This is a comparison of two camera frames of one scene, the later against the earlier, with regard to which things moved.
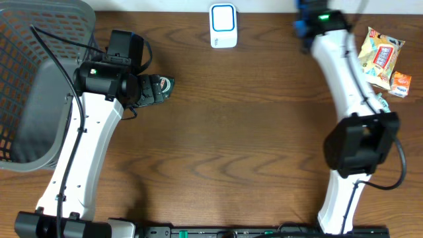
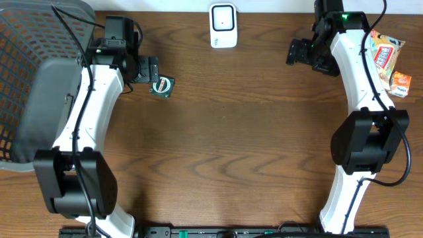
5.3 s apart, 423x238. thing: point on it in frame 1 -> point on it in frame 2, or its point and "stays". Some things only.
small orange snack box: (400, 84) stays
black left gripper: (147, 90) -> (153, 69)
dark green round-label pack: (166, 82) stays
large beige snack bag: (378, 57) stays
